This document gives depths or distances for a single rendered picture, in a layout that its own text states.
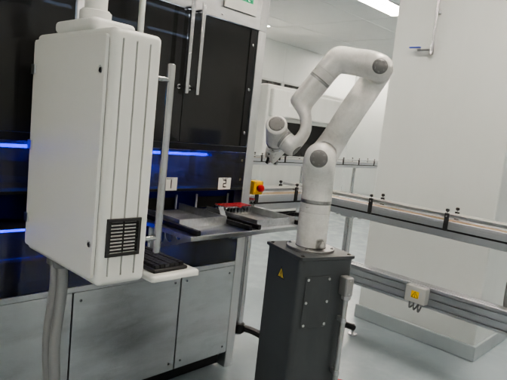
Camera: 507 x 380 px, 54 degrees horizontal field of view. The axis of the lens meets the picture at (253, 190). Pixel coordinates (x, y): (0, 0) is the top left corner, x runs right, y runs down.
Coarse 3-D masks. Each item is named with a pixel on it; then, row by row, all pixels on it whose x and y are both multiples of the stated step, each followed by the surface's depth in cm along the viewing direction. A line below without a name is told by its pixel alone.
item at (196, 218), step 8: (184, 208) 240; (192, 208) 236; (168, 216) 206; (176, 216) 224; (184, 216) 226; (192, 216) 228; (200, 216) 230; (208, 216) 228; (216, 216) 224; (224, 216) 219; (184, 224) 203; (192, 224) 207; (200, 224) 210; (208, 224) 213; (216, 224) 216
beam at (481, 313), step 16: (352, 272) 307; (368, 272) 301; (384, 272) 295; (368, 288) 300; (384, 288) 292; (400, 288) 285; (432, 288) 273; (416, 304) 279; (432, 304) 272; (448, 304) 268; (464, 304) 261; (480, 304) 255; (496, 304) 256; (464, 320) 261; (480, 320) 255; (496, 320) 251
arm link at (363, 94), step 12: (360, 84) 191; (372, 84) 190; (384, 84) 192; (348, 96) 189; (360, 96) 187; (372, 96) 190; (348, 108) 187; (360, 108) 186; (336, 120) 189; (348, 120) 187; (360, 120) 189; (324, 132) 197; (336, 132) 192; (348, 132) 190; (336, 144) 196
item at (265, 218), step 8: (208, 208) 241; (256, 208) 254; (232, 216) 229; (240, 216) 226; (248, 216) 243; (256, 216) 246; (264, 216) 248; (272, 216) 246; (280, 216) 243; (288, 216) 239; (264, 224) 222; (272, 224) 226; (280, 224) 230; (288, 224) 235
